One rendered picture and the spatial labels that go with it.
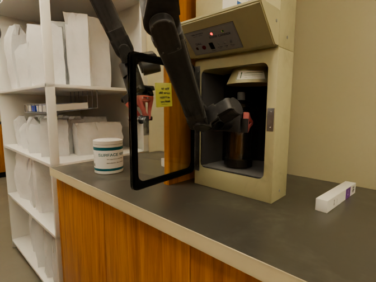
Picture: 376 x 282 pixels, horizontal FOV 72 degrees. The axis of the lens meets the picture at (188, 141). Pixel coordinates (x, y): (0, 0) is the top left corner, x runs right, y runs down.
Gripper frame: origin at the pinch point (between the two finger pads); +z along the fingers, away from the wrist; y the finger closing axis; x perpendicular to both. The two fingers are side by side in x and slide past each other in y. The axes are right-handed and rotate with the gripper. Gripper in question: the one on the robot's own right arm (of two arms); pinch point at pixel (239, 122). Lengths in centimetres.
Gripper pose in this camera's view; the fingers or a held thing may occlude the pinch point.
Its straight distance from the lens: 96.4
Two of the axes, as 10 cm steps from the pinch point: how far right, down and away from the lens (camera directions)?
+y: -7.5, -0.7, 6.5
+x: -0.3, 10.0, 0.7
